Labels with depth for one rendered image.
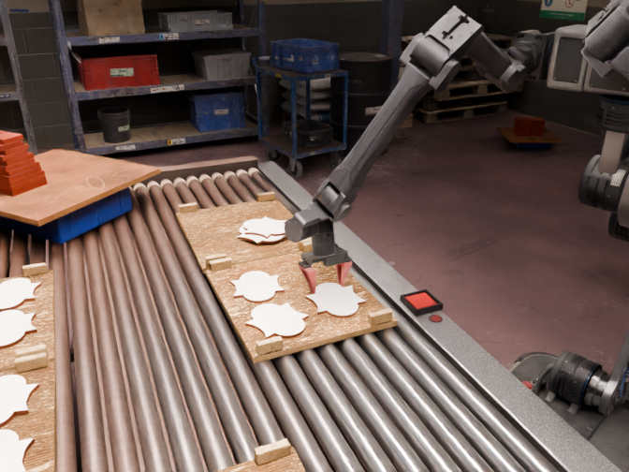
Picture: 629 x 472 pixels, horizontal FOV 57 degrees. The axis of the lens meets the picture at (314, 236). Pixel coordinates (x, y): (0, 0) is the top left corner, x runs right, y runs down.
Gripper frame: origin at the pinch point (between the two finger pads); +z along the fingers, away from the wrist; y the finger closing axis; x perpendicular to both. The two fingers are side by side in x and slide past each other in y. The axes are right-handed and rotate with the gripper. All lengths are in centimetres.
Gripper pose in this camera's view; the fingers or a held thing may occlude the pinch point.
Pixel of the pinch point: (327, 287)
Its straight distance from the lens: 143.8
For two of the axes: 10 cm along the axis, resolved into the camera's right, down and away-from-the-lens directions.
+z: 0.9, 9.6, 2.6
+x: -3.8, -2.0, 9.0
